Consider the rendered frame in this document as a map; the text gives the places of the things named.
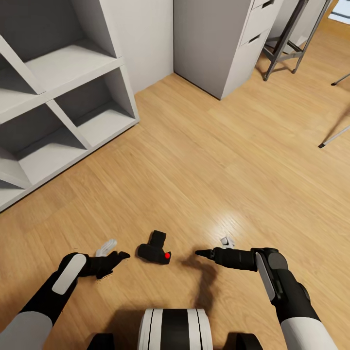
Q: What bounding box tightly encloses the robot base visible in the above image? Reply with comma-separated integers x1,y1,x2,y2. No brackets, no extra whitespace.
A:
87,333,263,350

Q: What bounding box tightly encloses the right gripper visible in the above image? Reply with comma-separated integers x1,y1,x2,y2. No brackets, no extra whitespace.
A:
195,247,245,270

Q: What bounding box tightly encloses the digital camera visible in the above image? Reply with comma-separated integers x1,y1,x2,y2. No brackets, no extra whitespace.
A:
138,230,172,265

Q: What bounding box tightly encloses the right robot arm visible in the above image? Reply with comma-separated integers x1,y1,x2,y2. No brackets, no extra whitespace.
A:
195,236,339,350

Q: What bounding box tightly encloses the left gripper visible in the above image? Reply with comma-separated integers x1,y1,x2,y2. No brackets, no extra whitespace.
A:
95,251,130,280

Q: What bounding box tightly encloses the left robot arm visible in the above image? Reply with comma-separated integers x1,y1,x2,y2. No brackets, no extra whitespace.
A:
0,239,130,350

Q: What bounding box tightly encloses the camera tripod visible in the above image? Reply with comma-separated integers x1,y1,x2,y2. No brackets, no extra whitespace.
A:
319,73,350,148

